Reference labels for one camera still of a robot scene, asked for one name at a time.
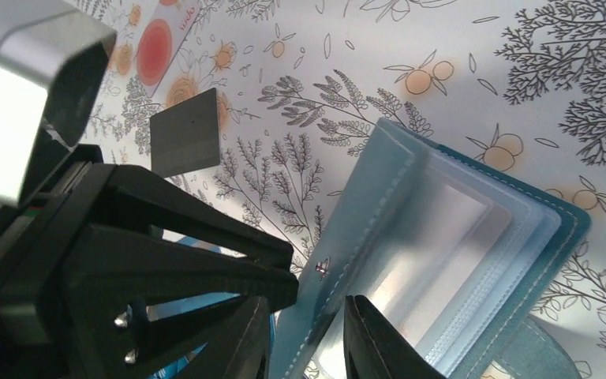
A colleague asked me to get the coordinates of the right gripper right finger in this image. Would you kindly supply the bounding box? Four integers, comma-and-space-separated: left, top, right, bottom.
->
343, 295, 444, 379

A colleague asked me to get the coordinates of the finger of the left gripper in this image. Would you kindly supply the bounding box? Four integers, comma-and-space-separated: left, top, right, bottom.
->
65, 226, 298, 378

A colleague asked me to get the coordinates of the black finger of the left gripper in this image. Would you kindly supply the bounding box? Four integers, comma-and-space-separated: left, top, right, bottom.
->
91, 164, 293, 270

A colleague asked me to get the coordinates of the white red translucent card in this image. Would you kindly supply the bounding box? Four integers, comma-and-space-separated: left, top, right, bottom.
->
136, 0, 201, 96

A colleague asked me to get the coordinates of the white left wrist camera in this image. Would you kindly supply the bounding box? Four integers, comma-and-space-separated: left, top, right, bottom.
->
0, 1, 116, 206

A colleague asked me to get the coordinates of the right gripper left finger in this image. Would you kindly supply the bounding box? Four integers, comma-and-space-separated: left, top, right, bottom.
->
174, 296, 271, 378

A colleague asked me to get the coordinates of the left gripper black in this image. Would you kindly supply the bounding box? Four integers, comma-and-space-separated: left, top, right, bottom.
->
0, 144, 152, 379

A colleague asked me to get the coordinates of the black card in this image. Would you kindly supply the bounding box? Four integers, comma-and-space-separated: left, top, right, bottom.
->
150, 88, 220, 178

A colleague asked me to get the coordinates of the blue leather card holder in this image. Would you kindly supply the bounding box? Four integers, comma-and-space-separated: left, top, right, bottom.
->
268, 118, 591, 378

